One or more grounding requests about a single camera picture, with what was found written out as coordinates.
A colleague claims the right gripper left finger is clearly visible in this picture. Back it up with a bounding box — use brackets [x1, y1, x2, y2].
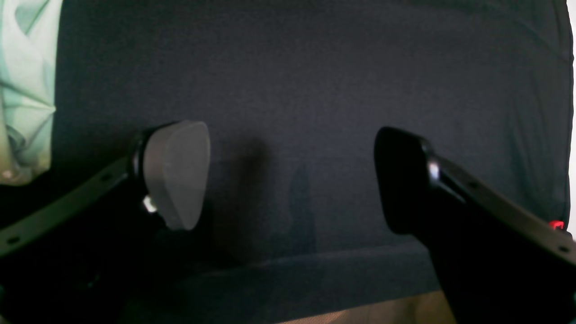
[1, 120, 211, 324]

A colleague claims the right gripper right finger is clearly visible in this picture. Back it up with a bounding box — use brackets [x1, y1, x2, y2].
[373, 127, 576, 324]

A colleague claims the light green T-shirt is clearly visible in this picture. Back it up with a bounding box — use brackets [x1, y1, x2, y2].
[0, 0, 63, 186]

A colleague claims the blue red clamp bottom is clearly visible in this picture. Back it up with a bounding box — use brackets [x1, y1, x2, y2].
[549, 220, 564, 230]

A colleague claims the black table cloth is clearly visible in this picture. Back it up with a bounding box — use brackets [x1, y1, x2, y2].
[1, 0, 574, 324]

